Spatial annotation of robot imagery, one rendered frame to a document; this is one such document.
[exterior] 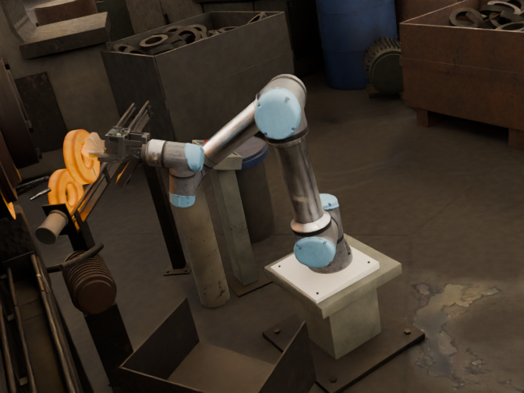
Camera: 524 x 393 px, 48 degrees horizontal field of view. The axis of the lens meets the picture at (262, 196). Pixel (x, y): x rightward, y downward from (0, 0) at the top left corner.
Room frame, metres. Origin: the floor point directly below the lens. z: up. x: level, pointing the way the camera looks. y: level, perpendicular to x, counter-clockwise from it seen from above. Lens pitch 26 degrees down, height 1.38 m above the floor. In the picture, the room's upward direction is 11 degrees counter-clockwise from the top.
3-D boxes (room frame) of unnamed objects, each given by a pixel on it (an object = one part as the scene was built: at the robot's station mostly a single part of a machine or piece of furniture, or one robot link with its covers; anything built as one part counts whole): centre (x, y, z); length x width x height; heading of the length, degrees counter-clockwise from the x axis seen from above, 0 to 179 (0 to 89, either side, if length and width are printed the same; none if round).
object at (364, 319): (1.61, -0.17, 0.13); 0.40 x 0.40 x 0.26; 27
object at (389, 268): (1.61, -0.17, 0.28); 0.32 x 0.32 x 0.04; 27
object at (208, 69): (3.93, 0.27, 0.39); 1.03 x 0.83 x 0.77; 127
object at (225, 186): (2.08, 0.13, 0.31); 0.24 x 0.16 x 0.62; 22
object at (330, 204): (1.60, -0.17, 0.49); 0.13 x 0.12 x 0.14; 163
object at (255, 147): (2.48, 0.09, 0.22); 0.32 x 0.32 x 0.43
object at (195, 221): (1.98, 0.26, 0.26); 0.12 x 0.12 x 0.52
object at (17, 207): (1.39, 0.66, 0.68); 0.11 x 0.08 x 0.24; 112
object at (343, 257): (1.61, -0.17, 0.37); 0.15 x 0.15 x 0.10
